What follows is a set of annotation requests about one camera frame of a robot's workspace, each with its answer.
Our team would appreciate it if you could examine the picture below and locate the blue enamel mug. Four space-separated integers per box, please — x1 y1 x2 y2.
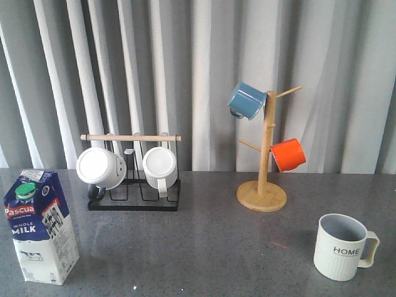
227 82 267 120

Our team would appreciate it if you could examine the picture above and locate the wooden mug tree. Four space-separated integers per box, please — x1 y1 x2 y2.
236 85 302 212

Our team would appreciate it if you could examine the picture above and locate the blue white milk carton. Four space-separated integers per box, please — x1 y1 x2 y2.
4 170 79 285

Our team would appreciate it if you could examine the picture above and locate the grey pleated curtain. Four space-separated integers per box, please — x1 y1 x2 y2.
1 1 395 174

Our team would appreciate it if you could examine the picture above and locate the white ribbed mug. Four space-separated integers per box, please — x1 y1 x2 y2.
143 147 177 197

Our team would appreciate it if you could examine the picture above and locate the cream HOME mug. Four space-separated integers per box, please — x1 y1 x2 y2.
313 213 380 282

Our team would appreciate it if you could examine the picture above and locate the white smiley face mug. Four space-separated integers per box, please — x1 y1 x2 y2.
76 147 127 200

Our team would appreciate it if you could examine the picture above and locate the black wire mug rack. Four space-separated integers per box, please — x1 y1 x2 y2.
80 134 181 212

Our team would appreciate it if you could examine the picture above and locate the orange enamel mug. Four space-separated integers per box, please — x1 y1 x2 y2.
270 138 306 172

